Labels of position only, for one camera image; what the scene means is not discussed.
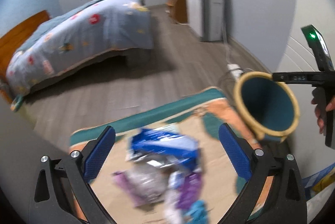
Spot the wooden headboard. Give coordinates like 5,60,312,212
0,10,50,79

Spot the yellow teal trash bin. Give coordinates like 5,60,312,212
233,71,300,143

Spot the wooden side cabinet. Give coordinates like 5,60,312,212
165,0,188,25

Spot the silver purple foil wrapper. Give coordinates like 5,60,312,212
112,163,203,210

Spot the bed with blue quilt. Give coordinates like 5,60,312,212
6,0,153,96

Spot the white power strip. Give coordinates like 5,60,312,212
227,64,244,80

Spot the white grey air purifier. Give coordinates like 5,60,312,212
186,0,227,42

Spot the white power cable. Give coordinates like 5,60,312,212
221,22,236,68

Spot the blue yellow bag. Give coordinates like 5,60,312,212
303,163,334,196

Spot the blue white snack wrapper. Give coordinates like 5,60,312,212
126,128,199,171

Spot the orange teal patterned mat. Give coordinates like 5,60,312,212
69,87,276,224

